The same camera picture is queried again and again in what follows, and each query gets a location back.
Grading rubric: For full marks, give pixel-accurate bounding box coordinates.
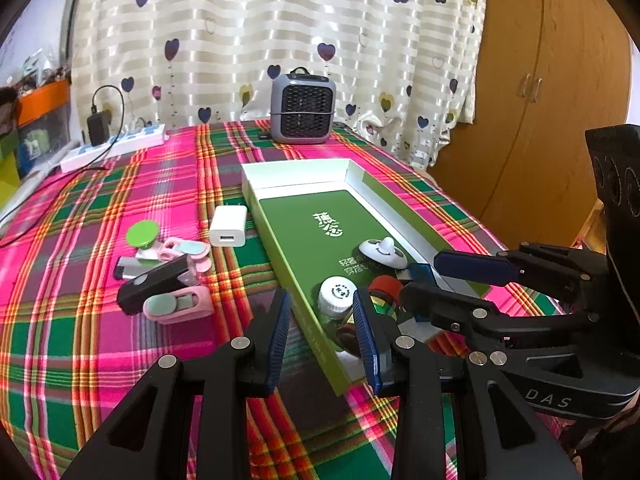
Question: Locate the pink teal clip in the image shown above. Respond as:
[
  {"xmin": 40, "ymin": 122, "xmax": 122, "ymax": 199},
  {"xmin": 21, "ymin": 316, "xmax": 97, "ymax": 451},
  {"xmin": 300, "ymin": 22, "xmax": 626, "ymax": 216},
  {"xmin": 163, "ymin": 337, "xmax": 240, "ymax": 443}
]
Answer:
[
  {"xmin": 159, "ymin": 236, "xmax": 212, "ymax": 273},
  {"xmin": 142, "ymin": 286, "xmax": 214, "ymax": 323}
]

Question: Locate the black power adapter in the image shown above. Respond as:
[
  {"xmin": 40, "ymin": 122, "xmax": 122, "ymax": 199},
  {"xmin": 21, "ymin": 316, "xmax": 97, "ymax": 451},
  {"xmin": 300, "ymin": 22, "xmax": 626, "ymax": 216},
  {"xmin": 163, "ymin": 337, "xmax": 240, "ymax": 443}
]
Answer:
[{"xmin": 86, "ymin": 112, "xmax": 110, "ymax": 147}]

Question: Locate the wooden wardrobe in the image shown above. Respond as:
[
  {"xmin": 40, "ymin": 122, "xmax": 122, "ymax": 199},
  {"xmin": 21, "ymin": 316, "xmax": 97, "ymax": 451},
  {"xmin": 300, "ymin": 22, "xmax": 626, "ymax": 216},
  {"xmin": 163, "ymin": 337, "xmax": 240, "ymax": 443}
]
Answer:
[{"xmin": 430, "ymin": 0, "xmax": 640, "ymax": 256}]

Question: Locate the brown glass bottle red cap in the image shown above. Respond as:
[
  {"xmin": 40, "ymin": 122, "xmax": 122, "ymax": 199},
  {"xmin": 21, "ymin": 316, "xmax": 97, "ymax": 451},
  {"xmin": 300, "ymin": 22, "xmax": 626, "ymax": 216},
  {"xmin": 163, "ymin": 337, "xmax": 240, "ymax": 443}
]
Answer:
[{"xmin": 334, "ymin": 275, "xmax": 406, "ymax": 358}]

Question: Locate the blue translucent plastic case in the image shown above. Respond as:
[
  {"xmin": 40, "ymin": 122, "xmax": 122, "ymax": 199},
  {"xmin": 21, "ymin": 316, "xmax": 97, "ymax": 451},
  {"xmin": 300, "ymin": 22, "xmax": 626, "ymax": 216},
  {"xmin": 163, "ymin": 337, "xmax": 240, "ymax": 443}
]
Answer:
[{"xmin": 400, "ymin": 262, "xmax": 441, "ymax": 286}]

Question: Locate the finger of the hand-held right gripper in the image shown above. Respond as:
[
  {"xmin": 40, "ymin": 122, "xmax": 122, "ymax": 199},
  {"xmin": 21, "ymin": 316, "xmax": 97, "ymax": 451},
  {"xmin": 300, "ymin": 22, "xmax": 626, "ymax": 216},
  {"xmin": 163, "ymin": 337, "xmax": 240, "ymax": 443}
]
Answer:
[
  {"xmin": 433, "ymin": 241, "xmax": 608, "ymax": 306},
  {"xmin": 399, "ymin": 281, "xmax": 601, "ymax": 356}
]

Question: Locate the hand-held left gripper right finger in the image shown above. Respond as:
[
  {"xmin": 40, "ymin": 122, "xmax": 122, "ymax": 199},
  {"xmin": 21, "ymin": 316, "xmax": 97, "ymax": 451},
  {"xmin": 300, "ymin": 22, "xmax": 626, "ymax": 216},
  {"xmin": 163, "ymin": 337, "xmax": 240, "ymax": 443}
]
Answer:
[{"xmin": 351, "ymin": 287, "xmax": 583, "ymax": 480}]

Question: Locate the white power strip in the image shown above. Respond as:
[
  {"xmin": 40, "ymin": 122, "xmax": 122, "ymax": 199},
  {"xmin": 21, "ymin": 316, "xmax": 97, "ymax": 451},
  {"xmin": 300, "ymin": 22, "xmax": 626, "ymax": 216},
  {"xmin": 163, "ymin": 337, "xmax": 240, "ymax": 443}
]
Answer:
[{"xmin": 59, "ymin": 124, "xmax": 167, "ymax": 173}]

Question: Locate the clear bin orange lid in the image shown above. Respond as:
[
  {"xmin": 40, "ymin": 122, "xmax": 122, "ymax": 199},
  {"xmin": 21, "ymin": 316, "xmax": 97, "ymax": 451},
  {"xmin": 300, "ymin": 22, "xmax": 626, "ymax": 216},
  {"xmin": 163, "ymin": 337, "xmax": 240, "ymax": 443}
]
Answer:
[{"xmin": 15, "ymin": 80, "xmax": 72, "ymax": 181}]

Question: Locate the brown patterned cloth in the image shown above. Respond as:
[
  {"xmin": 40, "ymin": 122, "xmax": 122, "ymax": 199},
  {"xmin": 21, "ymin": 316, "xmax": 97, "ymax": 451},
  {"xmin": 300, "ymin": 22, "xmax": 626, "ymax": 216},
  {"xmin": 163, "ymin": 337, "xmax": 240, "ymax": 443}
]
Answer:
[{"xmin": 0, "ymin": 87, "xmax": 21, "ymax": 136}]

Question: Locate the white panda-shaped gadget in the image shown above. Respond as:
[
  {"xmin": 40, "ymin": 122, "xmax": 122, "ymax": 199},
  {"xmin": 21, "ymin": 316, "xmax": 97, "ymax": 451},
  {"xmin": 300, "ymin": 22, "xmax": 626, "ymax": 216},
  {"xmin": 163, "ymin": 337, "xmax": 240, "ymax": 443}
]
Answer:
[{"xmin": 357, "ymin": 236, "xmax": 408, "ymax": 269}]

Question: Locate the grey black USB stick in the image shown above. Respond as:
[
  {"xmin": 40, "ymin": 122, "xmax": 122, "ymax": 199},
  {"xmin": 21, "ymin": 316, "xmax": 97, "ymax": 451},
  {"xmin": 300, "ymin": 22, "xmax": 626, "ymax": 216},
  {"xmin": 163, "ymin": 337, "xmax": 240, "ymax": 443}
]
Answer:
[{"xmin": 114, "ymin": 255, "xmax": 153, "ymax": 282}]

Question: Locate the white USB charger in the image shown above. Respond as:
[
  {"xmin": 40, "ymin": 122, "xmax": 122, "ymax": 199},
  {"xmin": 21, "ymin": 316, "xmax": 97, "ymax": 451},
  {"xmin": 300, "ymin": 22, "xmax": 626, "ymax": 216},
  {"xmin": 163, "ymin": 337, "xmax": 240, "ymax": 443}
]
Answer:
[{"xmin": 209, "ymin": 205, "xmax": 249, "ymax": 247}]

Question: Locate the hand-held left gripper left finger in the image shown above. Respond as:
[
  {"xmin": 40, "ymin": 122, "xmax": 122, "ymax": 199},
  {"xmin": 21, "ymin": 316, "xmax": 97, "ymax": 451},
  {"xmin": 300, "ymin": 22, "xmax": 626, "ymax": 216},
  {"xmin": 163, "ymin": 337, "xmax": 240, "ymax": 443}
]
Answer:
[{"xmin": 59, "ymin": 287, "xmax": 293, "ymax": 480}]

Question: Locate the yellow-green cardboard box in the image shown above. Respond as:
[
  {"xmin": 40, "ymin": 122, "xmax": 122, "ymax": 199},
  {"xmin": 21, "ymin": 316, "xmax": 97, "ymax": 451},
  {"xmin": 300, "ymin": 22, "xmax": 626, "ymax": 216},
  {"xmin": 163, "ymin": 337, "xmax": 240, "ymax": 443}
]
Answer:
[{"xmin": 0, "ymin": 157, "xmax": 22, "ymax": 206}]

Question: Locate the black clip device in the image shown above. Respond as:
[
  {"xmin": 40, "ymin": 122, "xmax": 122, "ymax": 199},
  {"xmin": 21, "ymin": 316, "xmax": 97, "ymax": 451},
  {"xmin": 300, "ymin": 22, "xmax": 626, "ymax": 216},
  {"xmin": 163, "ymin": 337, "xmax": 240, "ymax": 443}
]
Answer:
[{"xmin": 116, "ymin": 254, "xmax": 197, "ymax": 317}]

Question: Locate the clutter pile atop bin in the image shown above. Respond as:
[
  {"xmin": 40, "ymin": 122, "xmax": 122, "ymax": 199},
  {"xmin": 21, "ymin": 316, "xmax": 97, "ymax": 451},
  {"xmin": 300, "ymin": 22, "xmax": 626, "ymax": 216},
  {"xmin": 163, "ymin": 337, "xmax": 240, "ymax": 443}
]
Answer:
[{"xmin": 20, "ymin": 50, "xmax": 68, "ymax": 86}]

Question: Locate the green round knob gadget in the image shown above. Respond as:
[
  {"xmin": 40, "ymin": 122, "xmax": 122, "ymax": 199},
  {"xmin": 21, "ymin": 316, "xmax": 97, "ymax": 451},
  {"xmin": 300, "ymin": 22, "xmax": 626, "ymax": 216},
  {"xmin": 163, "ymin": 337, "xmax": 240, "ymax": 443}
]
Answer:
[{"xmin": 125, "ymin": 219, "xmax": 166, "ymax": 253}]

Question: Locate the black cable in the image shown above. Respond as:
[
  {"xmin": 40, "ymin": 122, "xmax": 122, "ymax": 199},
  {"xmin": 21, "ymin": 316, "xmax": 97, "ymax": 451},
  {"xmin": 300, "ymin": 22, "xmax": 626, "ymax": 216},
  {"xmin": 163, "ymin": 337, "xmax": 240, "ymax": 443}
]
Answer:
[{"xmin": 0, "ymin": 85, "xmax": 127, "ymax": 246}]

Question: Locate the green cardboard box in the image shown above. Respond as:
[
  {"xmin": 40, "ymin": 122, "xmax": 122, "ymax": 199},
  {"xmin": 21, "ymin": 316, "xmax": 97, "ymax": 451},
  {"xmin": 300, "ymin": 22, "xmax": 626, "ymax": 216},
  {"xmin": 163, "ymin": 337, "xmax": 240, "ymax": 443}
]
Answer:
[{"xmin": 241, "ymin": 157, "xmax": 493, "ymax": 396}]

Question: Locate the pink green plaid tablecloth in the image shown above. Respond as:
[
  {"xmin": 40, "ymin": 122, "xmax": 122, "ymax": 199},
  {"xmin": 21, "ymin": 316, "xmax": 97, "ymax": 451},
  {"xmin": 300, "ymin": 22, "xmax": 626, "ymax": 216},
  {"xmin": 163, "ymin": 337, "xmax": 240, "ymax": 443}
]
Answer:
[{"xmin": 0, "ymin": 120, "xmax": 601, "ymax": 480}]

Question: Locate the heart print curtain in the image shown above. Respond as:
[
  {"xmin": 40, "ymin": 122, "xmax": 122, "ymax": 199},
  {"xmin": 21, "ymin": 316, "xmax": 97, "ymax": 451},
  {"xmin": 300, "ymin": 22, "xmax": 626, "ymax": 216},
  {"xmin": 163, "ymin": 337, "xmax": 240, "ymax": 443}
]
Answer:
[{"xmin": 70, "ymin": 0, "xmax": 488, "ymax": 171}]

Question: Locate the grey mini desk heater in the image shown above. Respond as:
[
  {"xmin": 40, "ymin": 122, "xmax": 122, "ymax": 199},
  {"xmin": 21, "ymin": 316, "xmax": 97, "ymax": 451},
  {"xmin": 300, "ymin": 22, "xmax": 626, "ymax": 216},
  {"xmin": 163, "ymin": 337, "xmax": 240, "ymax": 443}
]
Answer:
[{"xmin": 270, "ymin": 67, "xmax": 337, "ymax": 145}]

